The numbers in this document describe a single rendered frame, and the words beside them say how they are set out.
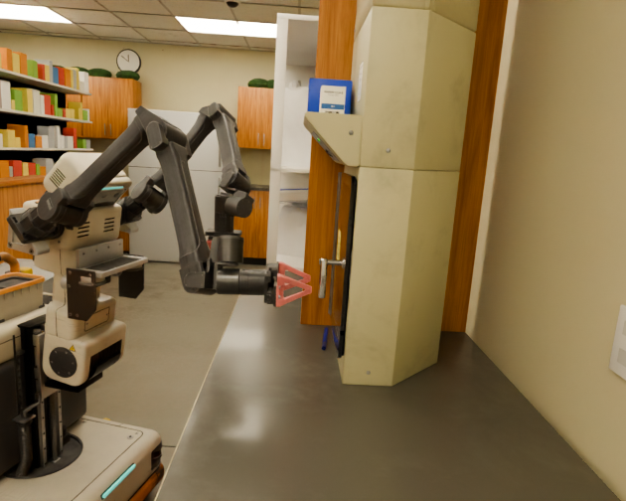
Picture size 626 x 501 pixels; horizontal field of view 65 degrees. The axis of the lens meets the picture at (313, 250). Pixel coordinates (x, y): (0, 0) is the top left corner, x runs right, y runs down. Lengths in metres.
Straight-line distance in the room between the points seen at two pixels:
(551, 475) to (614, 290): 0.33
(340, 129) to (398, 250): 0.27
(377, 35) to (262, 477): 0.80
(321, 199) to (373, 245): 0.39
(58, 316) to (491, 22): 1.53
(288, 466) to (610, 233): 0.68
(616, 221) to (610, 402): 0.31
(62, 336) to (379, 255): 1.11
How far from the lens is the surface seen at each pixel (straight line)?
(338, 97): 1.07
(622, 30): 1.09
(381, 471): 0.87
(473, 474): 0.91
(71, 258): 1.71
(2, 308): 1.94
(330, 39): 1.39
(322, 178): 1.36
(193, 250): 1.12
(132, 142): 1.34
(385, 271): 1.04
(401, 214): 1.02
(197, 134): 1.83
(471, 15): 1.20
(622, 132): 1.02
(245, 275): 1.06
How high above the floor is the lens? 1.43
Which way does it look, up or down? 11 degrees down
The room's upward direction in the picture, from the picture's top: 4 degrees clockwise
